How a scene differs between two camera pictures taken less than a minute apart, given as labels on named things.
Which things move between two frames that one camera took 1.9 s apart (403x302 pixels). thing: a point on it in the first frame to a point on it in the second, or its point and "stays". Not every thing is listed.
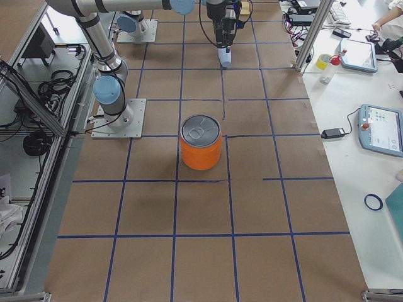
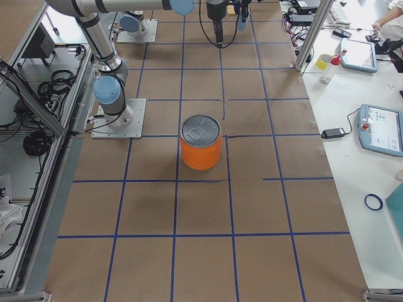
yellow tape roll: x=322 y=62 stays
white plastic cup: x=225 y=58 to x=242 y=26
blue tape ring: x=377 y=199 stays
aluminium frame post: x=323 y=11 stays
